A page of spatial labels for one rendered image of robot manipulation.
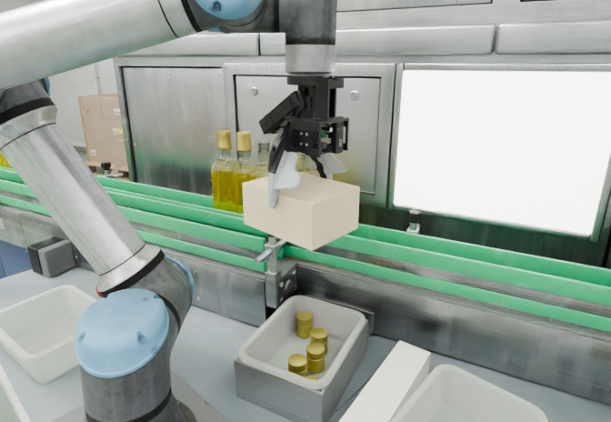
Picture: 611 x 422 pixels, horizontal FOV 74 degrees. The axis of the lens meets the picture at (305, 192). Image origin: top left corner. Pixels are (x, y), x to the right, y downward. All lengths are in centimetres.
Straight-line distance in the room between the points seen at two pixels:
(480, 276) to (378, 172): 33
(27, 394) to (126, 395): 35
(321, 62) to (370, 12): 41
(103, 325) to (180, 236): 45
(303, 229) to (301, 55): 25
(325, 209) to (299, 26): 27
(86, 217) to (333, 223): 38
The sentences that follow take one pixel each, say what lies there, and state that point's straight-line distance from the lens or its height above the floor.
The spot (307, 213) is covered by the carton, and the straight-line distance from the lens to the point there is 60.
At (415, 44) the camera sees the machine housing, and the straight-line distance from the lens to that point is 95.
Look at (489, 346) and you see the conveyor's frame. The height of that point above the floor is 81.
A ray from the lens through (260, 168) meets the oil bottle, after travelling 95.
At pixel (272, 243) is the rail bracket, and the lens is 83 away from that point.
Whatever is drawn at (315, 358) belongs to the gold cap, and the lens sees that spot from 80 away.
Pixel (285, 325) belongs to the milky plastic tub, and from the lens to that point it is 89.
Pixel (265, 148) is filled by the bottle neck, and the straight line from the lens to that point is 95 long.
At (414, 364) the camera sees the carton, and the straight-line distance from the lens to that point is 81.
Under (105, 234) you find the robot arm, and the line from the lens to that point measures 71.
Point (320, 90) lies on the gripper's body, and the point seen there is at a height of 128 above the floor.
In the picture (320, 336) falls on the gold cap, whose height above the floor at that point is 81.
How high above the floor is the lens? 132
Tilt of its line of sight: 18 degrees down
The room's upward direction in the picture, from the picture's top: straight up
